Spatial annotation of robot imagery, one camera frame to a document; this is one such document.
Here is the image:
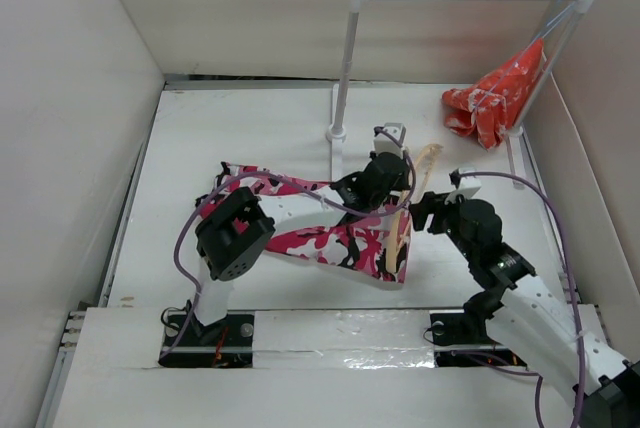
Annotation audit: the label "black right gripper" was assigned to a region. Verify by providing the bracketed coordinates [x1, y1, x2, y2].
[408, 188, 477, 261]

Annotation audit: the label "beige wooden hanger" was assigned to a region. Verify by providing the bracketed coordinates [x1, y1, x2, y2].
[385, 143, 443, 275]

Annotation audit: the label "pink camouflage trousers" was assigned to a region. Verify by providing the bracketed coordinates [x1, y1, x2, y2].
[200, 162, 410, 284]

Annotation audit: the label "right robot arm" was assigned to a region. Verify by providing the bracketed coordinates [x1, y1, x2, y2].
[410, 192, 639, 427]

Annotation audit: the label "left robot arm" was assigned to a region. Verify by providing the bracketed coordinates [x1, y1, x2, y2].
[188, 152, 415, 346]

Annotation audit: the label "orange white cloth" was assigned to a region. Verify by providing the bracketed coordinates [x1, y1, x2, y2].
[441, 38, 544, 150]

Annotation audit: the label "white clothes rack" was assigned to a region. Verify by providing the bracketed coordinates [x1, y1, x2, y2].
[326, 0, 595, 180]

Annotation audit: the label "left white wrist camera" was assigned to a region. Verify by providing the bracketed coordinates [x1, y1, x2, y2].
[373, 122, 406, 159]

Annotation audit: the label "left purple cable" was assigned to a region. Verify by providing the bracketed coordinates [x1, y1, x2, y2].
[164, 128, 417, 364]

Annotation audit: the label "blue wire hanger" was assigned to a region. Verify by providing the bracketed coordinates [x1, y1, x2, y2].
[469, 0, 586, 129]

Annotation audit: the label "aluminium table edge rail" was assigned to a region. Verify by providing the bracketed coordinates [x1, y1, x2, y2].
[37, 77, 334, 427]

